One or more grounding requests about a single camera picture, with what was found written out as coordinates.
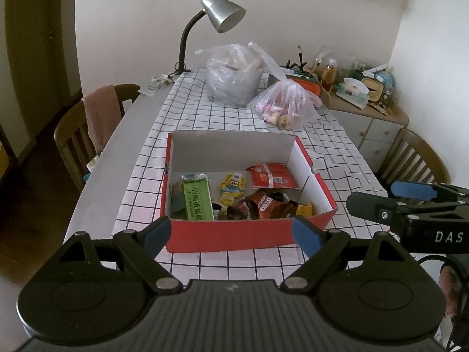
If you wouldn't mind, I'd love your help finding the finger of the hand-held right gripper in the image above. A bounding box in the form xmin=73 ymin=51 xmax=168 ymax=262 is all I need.
xmin=345 ymin=191 xmax=407 ymax=233
xmin=389 ymin=181 xmax=469 ymax=203

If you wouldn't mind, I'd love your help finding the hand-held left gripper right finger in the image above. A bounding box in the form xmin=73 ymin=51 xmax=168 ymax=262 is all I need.
xmin=280 ymin=216 xmax=422 ymax=294

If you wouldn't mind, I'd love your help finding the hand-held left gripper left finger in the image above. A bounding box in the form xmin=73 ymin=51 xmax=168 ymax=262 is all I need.
xmin=35 ymin=216 xmax=183 ymax=295

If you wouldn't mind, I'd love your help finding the brown-red snack packet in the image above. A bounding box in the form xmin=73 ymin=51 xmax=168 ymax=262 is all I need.
xmin=245 ymin=190 xmax=298 ymax=220

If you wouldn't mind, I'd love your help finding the green snack packet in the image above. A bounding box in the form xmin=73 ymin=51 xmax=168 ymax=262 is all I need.
xmin=181 ymin=172 xmax=215 ymax=221

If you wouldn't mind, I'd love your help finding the red snack packet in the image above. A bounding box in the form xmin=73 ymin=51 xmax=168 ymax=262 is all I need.
xmin=246 ymin=162 xmax=299 ymax=190

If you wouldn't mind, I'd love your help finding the red cardboard box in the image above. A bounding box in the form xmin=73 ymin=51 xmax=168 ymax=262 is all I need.
xmin=160 ymin=129 xmax=338 ymax=253

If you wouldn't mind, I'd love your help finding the dark brown candy packet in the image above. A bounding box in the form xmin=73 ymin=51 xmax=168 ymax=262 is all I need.
xmin=226 ymin=202 xmax=257 ymax=221

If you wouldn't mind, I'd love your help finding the yellow cartoon snack packet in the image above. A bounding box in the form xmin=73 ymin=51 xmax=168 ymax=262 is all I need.
xmin=219 ymin=173 xmax=247 ymax=206

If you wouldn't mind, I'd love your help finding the person's right hand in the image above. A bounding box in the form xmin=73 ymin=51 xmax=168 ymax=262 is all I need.
xmin=439 ymin=266 xmax=458 ymax=319

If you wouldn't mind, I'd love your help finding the white sideboard cabinet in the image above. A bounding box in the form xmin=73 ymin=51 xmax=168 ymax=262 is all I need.
xmin=322 ymin=92 xmax=409 ymax=173

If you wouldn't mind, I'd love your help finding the yellow box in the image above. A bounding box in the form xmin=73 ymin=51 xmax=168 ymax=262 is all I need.
xmin=361 ymin=77 xmax=385 ymax=103

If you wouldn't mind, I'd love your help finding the white tissue box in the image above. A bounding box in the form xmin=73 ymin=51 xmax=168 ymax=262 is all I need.
xmin=335 ymin=78 xmax=371 ymax=109

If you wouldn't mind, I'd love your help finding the pink plastic bag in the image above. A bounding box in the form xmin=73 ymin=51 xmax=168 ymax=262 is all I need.
xmin=246 ymin=41 xmax=323 ymax=130

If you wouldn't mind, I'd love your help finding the wooden chair with cloth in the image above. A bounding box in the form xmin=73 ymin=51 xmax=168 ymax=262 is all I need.
xmin=54 ymin=84 xmax=142 ymax=193

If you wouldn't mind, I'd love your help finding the pink cloth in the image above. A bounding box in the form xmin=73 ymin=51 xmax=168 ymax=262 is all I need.
xmin=82 ymin=85 xmax=123 ymax=155

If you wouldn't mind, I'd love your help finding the amber glass jar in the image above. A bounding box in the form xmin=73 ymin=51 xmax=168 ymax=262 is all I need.
xmin=322 ymin=59 xmax=339 ymax=92

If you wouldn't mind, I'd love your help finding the orange storage box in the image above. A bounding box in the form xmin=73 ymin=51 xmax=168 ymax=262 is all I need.
xmin=267 ymin=72 xmax=323 ymax=99

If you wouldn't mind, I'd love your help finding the white checked tablecloth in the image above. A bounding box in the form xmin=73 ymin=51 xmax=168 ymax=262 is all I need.
xmin=112 ymin=68 xmax=389 ymax=283

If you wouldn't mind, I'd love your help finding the white plastic packet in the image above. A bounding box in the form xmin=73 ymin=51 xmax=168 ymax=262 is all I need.
xmin=141 ymin=82 xmax=170 ymax=97

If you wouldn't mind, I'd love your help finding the clear plastic bag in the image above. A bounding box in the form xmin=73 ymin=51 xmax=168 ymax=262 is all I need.
xmin=194 ymin=44 xmax=266 ymax=109

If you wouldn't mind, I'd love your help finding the wooden door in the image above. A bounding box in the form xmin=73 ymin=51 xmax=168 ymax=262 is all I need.
xmin=4 ymin=0 xmax=83 ymax=118

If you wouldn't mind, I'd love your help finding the silver desk lamp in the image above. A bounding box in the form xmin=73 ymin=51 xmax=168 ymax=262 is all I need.
xmin=172 ymin=0 xmax=247 ymax=77

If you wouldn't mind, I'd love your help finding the black cable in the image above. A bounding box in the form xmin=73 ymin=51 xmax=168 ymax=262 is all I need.
xmin=418 ymin=254 xmax=455 ymax=275

